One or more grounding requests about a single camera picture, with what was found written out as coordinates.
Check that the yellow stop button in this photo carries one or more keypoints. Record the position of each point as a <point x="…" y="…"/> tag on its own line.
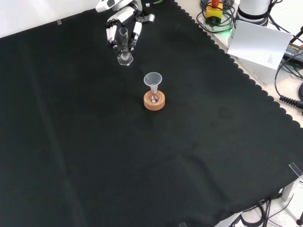
<point x="214" y="14"/>

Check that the clear tape piece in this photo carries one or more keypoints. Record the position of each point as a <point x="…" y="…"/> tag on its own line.
<point x="296" y="169"/>
<point x="183" y="224"/>
<point x="59" y="22"/>

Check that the clear glass graduated cylinder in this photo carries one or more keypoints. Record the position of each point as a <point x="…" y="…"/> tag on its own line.
<point x="125" y="60"/>

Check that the small glass round-bottom flask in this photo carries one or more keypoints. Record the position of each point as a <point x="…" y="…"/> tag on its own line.
<point x="154" y="97"/>

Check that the black cloth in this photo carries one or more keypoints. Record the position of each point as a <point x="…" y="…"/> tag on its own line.
<point x="118" y="153"/>

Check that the black tripod leg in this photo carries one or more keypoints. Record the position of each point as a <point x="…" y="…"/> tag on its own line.
<point x="300" y="220"/>

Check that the pale board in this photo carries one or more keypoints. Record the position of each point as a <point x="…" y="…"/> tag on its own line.
<point x="258" y="45"/>

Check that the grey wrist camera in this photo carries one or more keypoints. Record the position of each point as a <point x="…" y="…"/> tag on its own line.
<point x="148" y="18"/>

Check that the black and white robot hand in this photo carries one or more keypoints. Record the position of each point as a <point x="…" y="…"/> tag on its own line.
<point x="123" y="15"/>

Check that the black power supply box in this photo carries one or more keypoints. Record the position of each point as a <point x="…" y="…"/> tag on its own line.
<point x="294" y="50"/>

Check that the clear plastic funnel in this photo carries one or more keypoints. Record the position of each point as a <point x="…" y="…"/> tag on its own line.
<point x="152" y="79"/>

